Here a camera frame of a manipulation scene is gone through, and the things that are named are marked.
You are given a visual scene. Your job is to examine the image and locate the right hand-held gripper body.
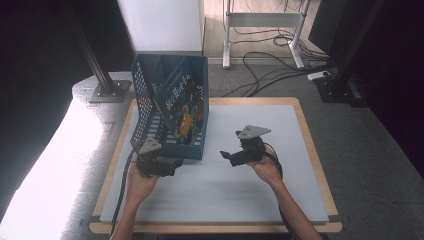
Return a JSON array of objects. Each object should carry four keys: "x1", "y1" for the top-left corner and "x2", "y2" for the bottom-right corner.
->
[{"x1": 229, "y1": 124, "x2": 272, "y2": 168}]

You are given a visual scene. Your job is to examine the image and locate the white power strip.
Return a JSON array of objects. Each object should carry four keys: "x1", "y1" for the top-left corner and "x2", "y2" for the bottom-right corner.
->
[{"x1": 306, "y1": 70, "x2": 331, "y2": 82}]

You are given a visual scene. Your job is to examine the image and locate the blue plastic file rack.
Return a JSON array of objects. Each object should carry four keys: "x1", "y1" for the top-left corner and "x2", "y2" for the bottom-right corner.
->
[{"x1": 130, "y1": 53, "x2": 210, "y2": 161}]

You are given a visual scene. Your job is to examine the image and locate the person's right hand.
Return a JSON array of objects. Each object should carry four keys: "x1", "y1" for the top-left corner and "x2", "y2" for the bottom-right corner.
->
[{"x1": 246, "y1": 145, "x2": 285, "y2": 188}]

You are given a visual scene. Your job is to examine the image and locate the person's left hand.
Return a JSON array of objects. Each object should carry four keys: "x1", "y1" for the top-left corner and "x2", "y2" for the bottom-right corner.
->
[{"x1": 126, "y1": 162, "x2": 160, "y2": 205}]

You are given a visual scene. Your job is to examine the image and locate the black cabinet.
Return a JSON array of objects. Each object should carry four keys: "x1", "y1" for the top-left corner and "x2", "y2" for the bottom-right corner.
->
[{"x1": 307, "y1": 0, "x2": 355, "y2": 57}]

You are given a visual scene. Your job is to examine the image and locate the colourful cartoon picture book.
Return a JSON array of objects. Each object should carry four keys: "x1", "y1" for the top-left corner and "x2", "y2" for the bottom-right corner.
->
[{"x1": 153, "y1": 58, "x2": 205, "y2": 146}]

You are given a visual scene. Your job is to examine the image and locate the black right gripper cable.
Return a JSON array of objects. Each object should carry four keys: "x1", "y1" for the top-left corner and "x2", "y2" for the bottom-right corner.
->
[{"x1": 263, "y1": 142, "x2": 302, "y2": 240}]

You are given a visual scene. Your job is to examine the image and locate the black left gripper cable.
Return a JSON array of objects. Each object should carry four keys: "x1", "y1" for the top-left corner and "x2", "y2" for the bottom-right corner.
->
[{"x1": 109, "y1": 149, "x2": 137, "y2": 238}]

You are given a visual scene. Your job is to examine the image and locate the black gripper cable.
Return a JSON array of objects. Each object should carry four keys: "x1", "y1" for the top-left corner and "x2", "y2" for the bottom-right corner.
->
[
  {"x1": 263, "y1": 142, "x2": 302, "y2": 240},
  {"x1": 109, "y1": 149, "x2": 137, "y2": 238}
]

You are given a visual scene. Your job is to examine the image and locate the white panel board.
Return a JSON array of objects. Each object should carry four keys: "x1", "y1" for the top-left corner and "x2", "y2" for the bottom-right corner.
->
[{"x1": 115, "y1": 0, "x2": 206, "y2": 56}]

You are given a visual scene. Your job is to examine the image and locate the tangle of black floor cables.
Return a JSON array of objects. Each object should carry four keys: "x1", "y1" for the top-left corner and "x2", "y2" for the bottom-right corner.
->
[{"x1": 221, "y1": 0, "x2": 336, "y2": 99}]

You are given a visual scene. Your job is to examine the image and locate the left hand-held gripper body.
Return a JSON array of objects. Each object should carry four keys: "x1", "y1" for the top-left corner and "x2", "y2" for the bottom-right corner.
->
[{"x1": 134, "y1": 135, "x2": 177, "y2": 178}]

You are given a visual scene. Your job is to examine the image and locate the black metal stand with baseplate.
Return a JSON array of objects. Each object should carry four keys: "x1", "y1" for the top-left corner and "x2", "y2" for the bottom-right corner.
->
[
  {"x1": 64, "y1": 0, "x2": 132, "y2": 104},
  {"x1": 314, "y1": 0, "x2": 384, "y2": 108}
]

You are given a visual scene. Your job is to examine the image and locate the dark curtain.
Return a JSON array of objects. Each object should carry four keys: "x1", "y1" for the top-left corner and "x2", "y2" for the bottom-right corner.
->
[{"x1": 353, "y1": 0, "x2": 424, "y2": 179}]

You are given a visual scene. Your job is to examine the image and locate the white metal desk frame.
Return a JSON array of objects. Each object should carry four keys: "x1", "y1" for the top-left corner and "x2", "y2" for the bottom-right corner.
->
[{"x1": 222, "y1": 0, "x2": 313, "y2": 70}]

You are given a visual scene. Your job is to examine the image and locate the grey table mat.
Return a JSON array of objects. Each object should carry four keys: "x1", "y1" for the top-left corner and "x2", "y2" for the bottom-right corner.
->
[{"x1": 99, "y1": 104, "x2": 331, "y2": 224}]

